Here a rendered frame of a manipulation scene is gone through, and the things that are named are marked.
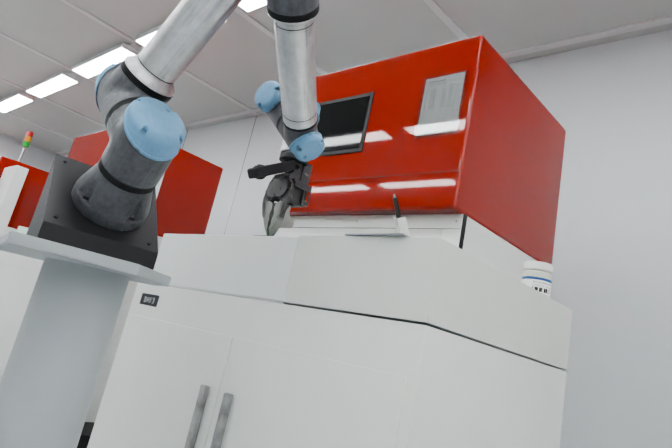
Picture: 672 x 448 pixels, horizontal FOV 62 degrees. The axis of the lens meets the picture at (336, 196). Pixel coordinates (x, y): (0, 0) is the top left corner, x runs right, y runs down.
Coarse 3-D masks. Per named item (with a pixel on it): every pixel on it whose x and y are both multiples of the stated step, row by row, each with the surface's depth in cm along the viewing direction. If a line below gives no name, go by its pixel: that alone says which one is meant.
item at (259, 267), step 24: (168, 240) 152; (192, 240) 144; (216, 240) 137; (240, 240) 131; (264, 240) 125; (288, 240) 120; (168, 264) 148; (192, 264) 141; (216, 264) 134; (240, 264) 128; (264, 264) 122; (288, 264) 117; (192, 288) 137; (216, 288) 131; (240, 288) 125; (264, 288) 119
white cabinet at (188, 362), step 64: (128, 320) 152; (192, 320) 132; (256, 320) 118; (320, 320) 106; (384, 320) 96; (128, 384) 141; (192, 384) 124; (256, 384) 111; (320, 384) 100; (384, 384) 91; (448, 384) 94; (512, 384) 112
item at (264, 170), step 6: (282, 162) 132; (288, 162) 133; (252, 168) 129; (258, 168) 127; (264, 168) 128; (270, 168) 129; (276, 168) 131; (282, 168) 132; (288, 168) 133; (294, 168) 135; (252, 174) 129; (258, 174) 127; (264, 174) 128; (270, 174) 129
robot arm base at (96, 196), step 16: (96, 176) 105; (112, 176) 104; (80, 192) 106; (96, 192) 105; (112, 192) 105; (128, 192) 105; (144, 192) 108; (80, 208) 106; (96, 208) 105; (112, 208) 106; (128, 208) 107; (144, 208) 110; (112, 224) 107; (128, 224) 109
